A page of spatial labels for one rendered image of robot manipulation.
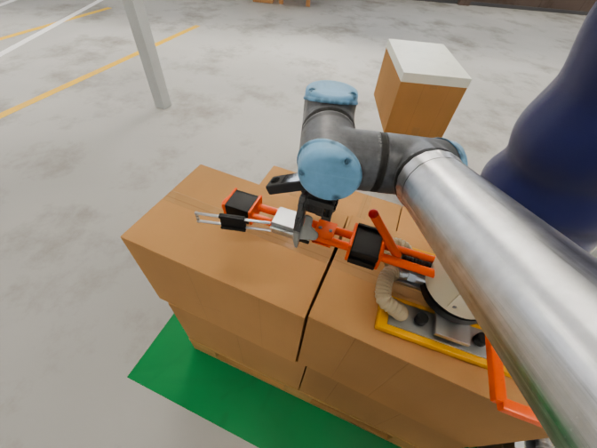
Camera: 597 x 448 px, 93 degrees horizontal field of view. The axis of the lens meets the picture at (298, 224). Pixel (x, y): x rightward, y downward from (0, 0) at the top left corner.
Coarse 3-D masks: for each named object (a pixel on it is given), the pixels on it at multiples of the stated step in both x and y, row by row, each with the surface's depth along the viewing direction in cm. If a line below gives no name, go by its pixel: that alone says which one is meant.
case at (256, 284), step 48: (192, 192) 100; (144, 240) 85; (192, 240) 86; (240, 240) 87; (288, 240) 89; (192, 288) 91; (240, 288) 77; (288, 288) 78; (240, 336) 107; (288, 336) 86
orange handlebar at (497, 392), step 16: (272, 208) 78; (320, 224) 75; (336, 224) 75; (320, 240) 73; (336, 240) 72; (384, 256) 70; (416, 256) 71; (432, 256) 71; (416, 272) 69; (432, 272) 68; (496, 368) 54; (496, 384) 52; (496, 400) 51; (528, 416) 49
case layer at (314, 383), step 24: (360, 216) 153; (384, 216) 154; (408, 216) 156; (192, 336) 139; (216, 336) 121; (240, 360) 135; (264, 360) 119; (288, 360) 106; (288, 384) 132; (312, 384) 116; (336, 384) 104; (360, 408) 114; (384, 408) 102; (408, 432) 112; (432, 432) 100
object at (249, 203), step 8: (232, 192) 80; (240, 192) 80; (232, 200) 77; (240, 200) 78; (248, 200) 78; (256, 200) 78; (224, 208) 77; (232, 208) 76; (240, 208) 76; (248, 208) 76; (256, 208) 78; (248, 216) 76
